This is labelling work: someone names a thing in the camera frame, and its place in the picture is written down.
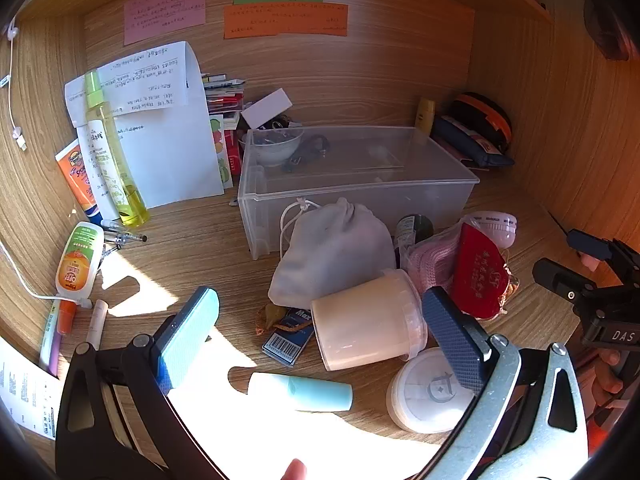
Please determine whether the white bowl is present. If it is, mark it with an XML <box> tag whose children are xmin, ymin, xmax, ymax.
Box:
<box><xmin>239</xmin><ymin>128</ymin><xmax>305</xmax><ymax>168</ymax></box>

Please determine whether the white printed receipt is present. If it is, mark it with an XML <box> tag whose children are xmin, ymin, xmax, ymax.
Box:
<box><xmin>0</xmin><ymin>337</ymin><xmax>63</xmax><ymax>441</ymax></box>

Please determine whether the white round compact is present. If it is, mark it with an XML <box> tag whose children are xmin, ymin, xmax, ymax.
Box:
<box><xmin>386</xmin><ymin>346</ymin><xmax>481</xmax><ymax>435</ymax></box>

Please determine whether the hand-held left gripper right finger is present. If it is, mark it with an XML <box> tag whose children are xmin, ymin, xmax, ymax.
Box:
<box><xmin>410</xmin><ymin>286</ymin><xmax>591</xmax><ymax>480</ymax></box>

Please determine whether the light blue tube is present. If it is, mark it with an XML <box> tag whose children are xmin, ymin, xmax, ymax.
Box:
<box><xmin>248</xmin><ymin>372</ymin><xmax>353</xmax><ymax>412</ymax></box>

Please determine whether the black strap with carabiner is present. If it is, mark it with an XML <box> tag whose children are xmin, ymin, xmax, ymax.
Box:
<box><xmin>280</xmin><ymin>135</ymin><xmax>332</xmax><ymax>175</ymax></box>

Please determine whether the fruit print card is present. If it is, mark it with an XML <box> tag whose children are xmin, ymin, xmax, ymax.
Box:
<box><xmin>209</xmin><ymin>114</ymin><xmax>236</xmax><ymax>190</ymax></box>

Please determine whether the orange marker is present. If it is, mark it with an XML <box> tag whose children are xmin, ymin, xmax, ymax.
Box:
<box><xmin>56</xmin><ymin>299</ymin><xmax>77</xmax><ymax>336</ymax></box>

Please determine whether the wooden desktop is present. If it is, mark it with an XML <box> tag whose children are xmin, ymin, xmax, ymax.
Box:
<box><xmin>0</xmin><ymin>155</ymin><xmax>621</xmax><ymax>480</ymax></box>

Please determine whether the blue pencil case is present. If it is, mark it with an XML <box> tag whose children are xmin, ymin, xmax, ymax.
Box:
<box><xmin>431</xmin><ymin>115</ymin><xmax>516</xmax><ymax>170</ymax></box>

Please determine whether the dark green jar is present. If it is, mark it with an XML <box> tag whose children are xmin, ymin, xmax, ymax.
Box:
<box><xmin>393</xmin><ymin>213</ymin><xmax>435</xmax><ymax>268</ymax></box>

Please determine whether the clear ballpoint pen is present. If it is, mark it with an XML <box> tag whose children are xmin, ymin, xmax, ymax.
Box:
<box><xmin>100</xmin><ymin>219</ymin><xmax>149</xmax><ymax>245</ymax></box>

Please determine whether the pink and white jar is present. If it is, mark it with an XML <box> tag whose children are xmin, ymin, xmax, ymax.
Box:
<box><xmin>462</xmin><ymin>210</ymin><xmax>518</xmax><ymax>251</ymax></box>

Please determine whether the lilac pen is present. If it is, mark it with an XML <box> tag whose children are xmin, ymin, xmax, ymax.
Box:
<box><xmin>47</xmin><ymin>332</ymin><xmax>64</xmax><ymax>378</ymax></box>

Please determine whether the pink knit pouch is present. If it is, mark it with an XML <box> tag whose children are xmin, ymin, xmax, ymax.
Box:
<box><xmin>404</xmin><ymin>220</ymin><xmax>471</xmax><ymax>293</ymax></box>

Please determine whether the person's left hand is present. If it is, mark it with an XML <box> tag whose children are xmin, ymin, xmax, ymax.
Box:
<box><xmin>281</xmin><ymin>458</ymin><xmax>309</xmax><ymax>480</ymax></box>

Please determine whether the orange paper note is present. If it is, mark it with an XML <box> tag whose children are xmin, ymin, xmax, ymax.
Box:
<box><xmin>223</xmin><ymin>3</ymin><xmax>349</xmax><ymax>40</ymax></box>

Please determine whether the pink paper note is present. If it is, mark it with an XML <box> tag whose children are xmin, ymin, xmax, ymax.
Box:
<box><xmin>123</xmin><ymin>0</ymin><xmax>207</xmax><ymax>46</ymax></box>

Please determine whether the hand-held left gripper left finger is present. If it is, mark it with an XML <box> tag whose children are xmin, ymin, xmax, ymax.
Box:
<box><xmin>55</xmin><ymin>286</ymin><xmax>231</xmax><ymax>480</ymax></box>

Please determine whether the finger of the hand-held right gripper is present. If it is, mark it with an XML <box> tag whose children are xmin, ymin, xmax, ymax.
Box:
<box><xmin>566</xmin><ymin>228</ymin><xmax>640</xmax><ymax>281</ymax></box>
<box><xmin>531</xmin><ymin>257</ymin><xmax>609</xmax><ymax>311</ymax></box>

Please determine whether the white drawstring pouch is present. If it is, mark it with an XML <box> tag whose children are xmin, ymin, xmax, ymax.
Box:
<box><xmin>267</xmin><ymin>197</ymin><xmax>397</xmax><ymax>308</ymax></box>

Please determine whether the white bottle with orange label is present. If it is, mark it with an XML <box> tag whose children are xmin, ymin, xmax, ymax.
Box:
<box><xmin>54</xmin><ymin>221</ymin><xmax>106</xmax><ymax>309</ymax></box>

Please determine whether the small white box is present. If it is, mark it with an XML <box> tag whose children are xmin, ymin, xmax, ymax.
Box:
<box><xmin>240</xmin><ymin>88</ymin><xmax>293</xmax><ymax>132</ymax></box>

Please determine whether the bunch of keys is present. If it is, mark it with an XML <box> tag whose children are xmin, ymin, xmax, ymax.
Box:
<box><xmin>265</xmin><ymin>115</ymin><xmax>304</xmax><ymax>134</ymax></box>

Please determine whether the blue card box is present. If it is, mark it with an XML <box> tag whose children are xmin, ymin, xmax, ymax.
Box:
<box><xmin>261</xmin><ymin>307</ymin><xmax>317</xmax><ymax>368</ymax></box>

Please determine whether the cream white jar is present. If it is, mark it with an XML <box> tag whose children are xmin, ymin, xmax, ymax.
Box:
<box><xmin>310</xmin><ymin>268</ymin><xmax>429</xmax><ymax>372</ymax></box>

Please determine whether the red embroidered pouch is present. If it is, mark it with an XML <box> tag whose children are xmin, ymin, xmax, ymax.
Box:
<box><xmin>452</xmin><ymin>222</ymin><xmax>512</xmax><ymax>321</ymax></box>

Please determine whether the white lip balm tube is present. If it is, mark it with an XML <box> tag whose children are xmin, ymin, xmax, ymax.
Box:
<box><xmin>85</xmin><ymin>299</ymin><xmax>110</xmax><ymax>351</ymax></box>

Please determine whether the stack of booklets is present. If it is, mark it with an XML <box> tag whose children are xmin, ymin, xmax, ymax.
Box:
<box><xmin>201</xmin><ymin>74</ymin><xmax>247</xmax><ymax>191</ymax></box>

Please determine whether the black and orange round case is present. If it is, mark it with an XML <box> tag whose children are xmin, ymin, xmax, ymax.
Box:
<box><xmin>447</xmin><ymin>92</ymin><xmax>513</xmax><ymax>156</ymax></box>

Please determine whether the yellow spray bottle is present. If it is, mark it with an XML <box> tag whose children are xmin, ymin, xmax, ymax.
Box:
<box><xmin>84</xmin><ymin>71</ymin><xmax>151</xmax><ymax>227</ymax></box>

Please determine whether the person's right hand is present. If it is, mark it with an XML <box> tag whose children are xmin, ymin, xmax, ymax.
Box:
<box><xmin>594</xmin><ymin>349</ymin><xmax>627</xmax><ymax>397</ymax></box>

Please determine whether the white printed paper sheet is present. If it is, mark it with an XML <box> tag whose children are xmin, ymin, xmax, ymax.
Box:
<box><xmin>64</xmin><ymin>41</ymin><xmax>225</xmax><ymax>211</ymax></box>

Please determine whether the small yellow bottle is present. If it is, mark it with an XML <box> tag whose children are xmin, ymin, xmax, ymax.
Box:
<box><xmin>414</xmin><ymin>98</ymin><xmax>437</xmax><ymax>136</ymax></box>

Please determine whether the orange cord charm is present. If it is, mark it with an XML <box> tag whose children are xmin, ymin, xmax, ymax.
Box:
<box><xmin>255</xmin><ymin>302</ymin><xmax>313</xmax><ymax>338</ymax></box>

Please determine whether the white cable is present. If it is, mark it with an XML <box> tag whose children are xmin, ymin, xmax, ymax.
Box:
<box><xmin>0</xmin><ymin>239</ymin><xmax>68</xmax><ymax>306</ymax></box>
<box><xmin>5</xmin><ymin>20</ymin><xmax>29</xmax><ymax>152</ymax></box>

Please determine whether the clear plastic storage box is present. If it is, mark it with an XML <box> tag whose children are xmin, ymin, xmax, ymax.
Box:
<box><xmin>236</xmin><ymin>126</ymin><xmax>481</xmax><ymax>261</ymax></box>

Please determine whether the orange sunscreen tube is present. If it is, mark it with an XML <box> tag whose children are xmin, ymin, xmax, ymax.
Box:
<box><xmin>55</xmin><ymin>139</ymin><xmax>108</xmax><ymax>226</ymax></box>

